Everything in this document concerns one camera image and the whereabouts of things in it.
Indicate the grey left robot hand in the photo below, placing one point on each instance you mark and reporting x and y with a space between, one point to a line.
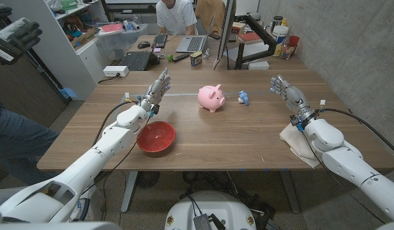
156 89

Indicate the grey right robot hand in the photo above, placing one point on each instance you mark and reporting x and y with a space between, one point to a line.
294 97

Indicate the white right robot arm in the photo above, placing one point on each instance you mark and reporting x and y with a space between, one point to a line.
343 159

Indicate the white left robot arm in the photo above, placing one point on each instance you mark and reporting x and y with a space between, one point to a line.
113 140

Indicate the beige cheesecloth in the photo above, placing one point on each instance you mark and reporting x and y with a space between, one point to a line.
295 142

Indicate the red bowl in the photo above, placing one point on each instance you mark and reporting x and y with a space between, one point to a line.
158 137

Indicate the pink piggy bank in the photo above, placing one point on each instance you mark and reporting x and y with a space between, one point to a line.
209 97

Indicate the black keyboard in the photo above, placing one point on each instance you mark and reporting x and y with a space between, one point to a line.
137 60
160 40

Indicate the purple note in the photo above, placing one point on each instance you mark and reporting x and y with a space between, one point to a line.
156 50

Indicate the black remote control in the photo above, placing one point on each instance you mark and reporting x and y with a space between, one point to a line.
181 57

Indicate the white power strip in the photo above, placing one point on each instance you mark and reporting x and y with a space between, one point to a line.
115 71

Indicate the glass jar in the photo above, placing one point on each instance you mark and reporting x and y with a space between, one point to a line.
286 51

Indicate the black computer mouse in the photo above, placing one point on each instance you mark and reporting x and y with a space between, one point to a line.
143 44

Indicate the flat white box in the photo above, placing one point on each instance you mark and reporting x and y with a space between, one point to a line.
258 65

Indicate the yellow black box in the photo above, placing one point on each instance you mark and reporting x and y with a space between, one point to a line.
196 59

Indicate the silver laptop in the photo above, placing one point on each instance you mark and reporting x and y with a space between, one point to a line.
193 44

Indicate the clear plastic bin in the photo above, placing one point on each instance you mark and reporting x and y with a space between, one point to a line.
120 41

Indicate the small metal figure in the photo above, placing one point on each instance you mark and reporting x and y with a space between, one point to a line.
206 53

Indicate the white plastic tub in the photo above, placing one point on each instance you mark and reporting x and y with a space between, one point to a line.
280 36

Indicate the red book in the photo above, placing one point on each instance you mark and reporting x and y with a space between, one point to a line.
249 37

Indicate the yellow bottle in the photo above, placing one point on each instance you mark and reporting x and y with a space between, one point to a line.
284 22

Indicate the pink folder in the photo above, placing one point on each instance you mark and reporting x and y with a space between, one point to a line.
112 27

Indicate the person in white t-shirt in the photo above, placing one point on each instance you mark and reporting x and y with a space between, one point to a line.
177 16

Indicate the black-lidded jar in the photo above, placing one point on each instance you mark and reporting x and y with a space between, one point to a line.
276 22

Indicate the cardboard box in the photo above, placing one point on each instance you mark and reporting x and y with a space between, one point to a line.
85 37

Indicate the black round floor fan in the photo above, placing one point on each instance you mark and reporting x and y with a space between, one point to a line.
147 179

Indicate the computer monitor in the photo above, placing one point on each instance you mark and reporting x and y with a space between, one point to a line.
227 28

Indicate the grey table leg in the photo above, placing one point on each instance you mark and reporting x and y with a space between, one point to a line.
290 191
129 191

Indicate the brown chair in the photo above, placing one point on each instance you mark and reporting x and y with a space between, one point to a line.
216 12

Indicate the white shelf cabinet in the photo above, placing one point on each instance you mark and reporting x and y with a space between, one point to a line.
56 64

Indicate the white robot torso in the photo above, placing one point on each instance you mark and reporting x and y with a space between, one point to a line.
212 204

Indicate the person in blue jeans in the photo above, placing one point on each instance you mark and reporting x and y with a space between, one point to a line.
18 143

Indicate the black and white glove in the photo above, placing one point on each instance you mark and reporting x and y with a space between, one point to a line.
14 38

